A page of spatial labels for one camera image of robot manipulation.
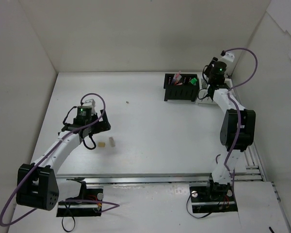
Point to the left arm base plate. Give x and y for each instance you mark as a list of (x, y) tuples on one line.
[(82, 209)]

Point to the green cap highlighter marker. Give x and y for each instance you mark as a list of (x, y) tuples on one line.
[(194, 82)]

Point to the white slotted pen holder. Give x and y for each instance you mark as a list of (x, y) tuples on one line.
[(201, 97)]

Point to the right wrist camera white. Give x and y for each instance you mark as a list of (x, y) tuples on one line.
[(227, 57)]

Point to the black slotted pen holder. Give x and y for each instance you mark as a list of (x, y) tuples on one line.
[(180, 92)]

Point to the aluminium rail front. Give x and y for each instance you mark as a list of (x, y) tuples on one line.
[(138, 178)]

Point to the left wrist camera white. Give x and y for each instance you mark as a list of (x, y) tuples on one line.
[(90, 103)]

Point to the pink translucent pen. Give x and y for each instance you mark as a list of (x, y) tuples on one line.
[(176, 78)]

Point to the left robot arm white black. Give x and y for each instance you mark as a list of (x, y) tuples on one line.
[(37, 184)]

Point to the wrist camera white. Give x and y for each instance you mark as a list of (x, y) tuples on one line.
[(90, 103), (227, 57)]

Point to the white eraser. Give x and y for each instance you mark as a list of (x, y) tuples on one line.
[(112, 141)]

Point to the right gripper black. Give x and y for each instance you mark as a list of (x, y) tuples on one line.
[(209, 88)]

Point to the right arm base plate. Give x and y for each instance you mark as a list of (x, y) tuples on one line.
[(208, 199)]

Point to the tan cork block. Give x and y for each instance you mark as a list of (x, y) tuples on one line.
[(101, 144)]

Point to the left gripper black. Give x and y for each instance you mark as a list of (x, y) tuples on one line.
[(101, 124)]

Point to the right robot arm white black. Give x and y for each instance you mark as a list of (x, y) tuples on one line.
[(237, 130)]

